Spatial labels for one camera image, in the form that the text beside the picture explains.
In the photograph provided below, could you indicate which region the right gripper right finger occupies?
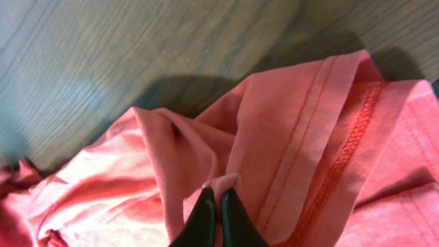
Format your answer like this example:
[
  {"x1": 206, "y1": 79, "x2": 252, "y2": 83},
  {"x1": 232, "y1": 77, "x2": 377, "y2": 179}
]
[{"x1": 222, "y1": 188, "x2": 270, "y2": 247}]

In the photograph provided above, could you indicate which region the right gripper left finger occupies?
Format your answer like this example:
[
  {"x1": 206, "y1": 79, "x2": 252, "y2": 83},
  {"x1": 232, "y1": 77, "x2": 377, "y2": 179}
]
[{"x1": 169, "y1": 187, "x2": 216, "y2": 247}]

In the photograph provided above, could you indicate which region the red t-shirt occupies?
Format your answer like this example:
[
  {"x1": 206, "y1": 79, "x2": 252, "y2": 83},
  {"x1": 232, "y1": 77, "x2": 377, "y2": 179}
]
[{"x1": 1, "y1": 50, "x2": 438, "y2": 246}]

